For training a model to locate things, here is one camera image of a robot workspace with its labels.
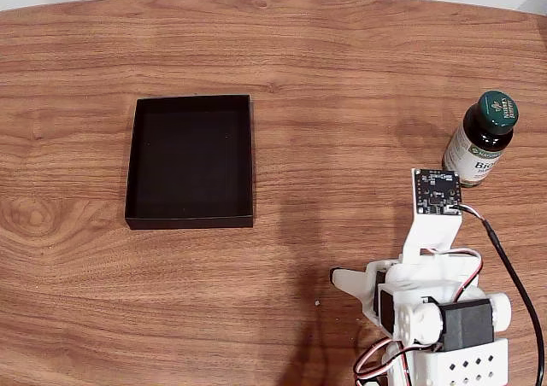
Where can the brown pill bottle green cap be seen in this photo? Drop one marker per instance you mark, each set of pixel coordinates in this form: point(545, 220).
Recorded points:
point(483, 134)

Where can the black open cardboard box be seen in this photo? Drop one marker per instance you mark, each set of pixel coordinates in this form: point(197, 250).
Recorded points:
point(190, 159)

